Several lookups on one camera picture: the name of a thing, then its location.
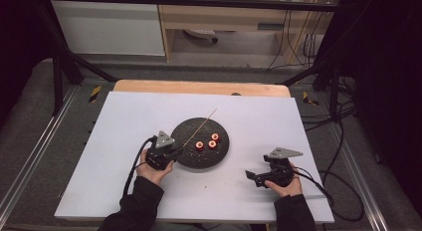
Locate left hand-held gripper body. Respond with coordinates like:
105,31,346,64
145,130,177,171

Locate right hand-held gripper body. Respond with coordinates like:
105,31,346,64
255,146,304,189

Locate black speckled round plate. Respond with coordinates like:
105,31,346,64
170,116,231,170

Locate thin bamboo skewer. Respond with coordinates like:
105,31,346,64
182,108,218,148

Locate person's right hand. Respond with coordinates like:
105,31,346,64
264,170,304,198

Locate person's left hand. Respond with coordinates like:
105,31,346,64
135,147,176,186

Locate white board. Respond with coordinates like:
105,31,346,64
54,91,335,224

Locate wooden table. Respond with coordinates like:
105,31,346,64
112,79,292,99

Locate white chair base with caster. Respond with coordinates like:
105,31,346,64
183,28,219,44

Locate light wooden desk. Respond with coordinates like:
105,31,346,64
155,0,332,65

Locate white cabinet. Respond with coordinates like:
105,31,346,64
49,0,166,57

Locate black curtain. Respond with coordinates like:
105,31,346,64
317,0,422,219
0,0,56,120

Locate left hand-held gripper black cable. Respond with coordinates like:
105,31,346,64
122,134,158,199

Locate hand-held gripper black cable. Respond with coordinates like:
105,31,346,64
292,166,365,223
122,134,158,199

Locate aluminium rail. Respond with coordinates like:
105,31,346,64
0,86,79,219
326,122,389,231

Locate right hand-held gripper black cable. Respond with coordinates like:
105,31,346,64
292,166,365,223

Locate black cables on floor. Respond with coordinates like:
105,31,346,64
300,76,358,132

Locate hanging black cables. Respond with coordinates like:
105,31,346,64
267,8,327,71

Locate black metal frame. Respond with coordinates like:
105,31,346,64
33,0,359,120

